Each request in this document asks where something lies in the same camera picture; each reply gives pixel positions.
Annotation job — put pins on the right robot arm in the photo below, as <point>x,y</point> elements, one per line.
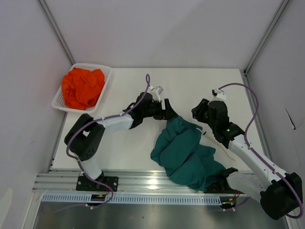
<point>278,192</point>

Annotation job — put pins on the right aluminium frame post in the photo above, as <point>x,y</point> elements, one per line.
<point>284,5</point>

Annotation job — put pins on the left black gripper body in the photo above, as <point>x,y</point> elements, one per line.
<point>156,111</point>

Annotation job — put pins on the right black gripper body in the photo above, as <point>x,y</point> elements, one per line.
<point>212,123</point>

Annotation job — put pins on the white plastic basket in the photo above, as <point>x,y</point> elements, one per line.
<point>58,101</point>

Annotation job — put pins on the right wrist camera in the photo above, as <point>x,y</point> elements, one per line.
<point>218,95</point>

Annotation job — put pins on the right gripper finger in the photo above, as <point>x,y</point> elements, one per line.
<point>203,119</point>
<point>201,110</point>

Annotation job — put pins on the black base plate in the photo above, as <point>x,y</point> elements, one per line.
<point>221,186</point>
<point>84,184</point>

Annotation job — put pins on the orange shorts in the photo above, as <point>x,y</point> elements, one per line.
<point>81,88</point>

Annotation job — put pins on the aluminium frame post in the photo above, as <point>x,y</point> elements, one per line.
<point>284,5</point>
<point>56,30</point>

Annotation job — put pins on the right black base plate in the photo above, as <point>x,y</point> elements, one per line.
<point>221,186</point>

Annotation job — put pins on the aluminium mounting rail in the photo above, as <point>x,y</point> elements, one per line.
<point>151,182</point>

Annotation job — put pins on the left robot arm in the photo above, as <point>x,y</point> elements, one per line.
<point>84,138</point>

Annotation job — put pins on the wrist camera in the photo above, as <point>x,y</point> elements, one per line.
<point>156,92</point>
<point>218,95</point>

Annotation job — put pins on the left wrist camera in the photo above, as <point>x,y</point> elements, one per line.
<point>156,92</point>

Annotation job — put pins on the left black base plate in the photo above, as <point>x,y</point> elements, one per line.
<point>84,184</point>

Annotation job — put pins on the green shorts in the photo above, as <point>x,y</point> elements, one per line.
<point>185,160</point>

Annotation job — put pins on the white slotted cable duct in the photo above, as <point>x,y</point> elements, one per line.
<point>139,199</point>

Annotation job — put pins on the left aluminium frame post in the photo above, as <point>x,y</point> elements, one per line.
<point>56,30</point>

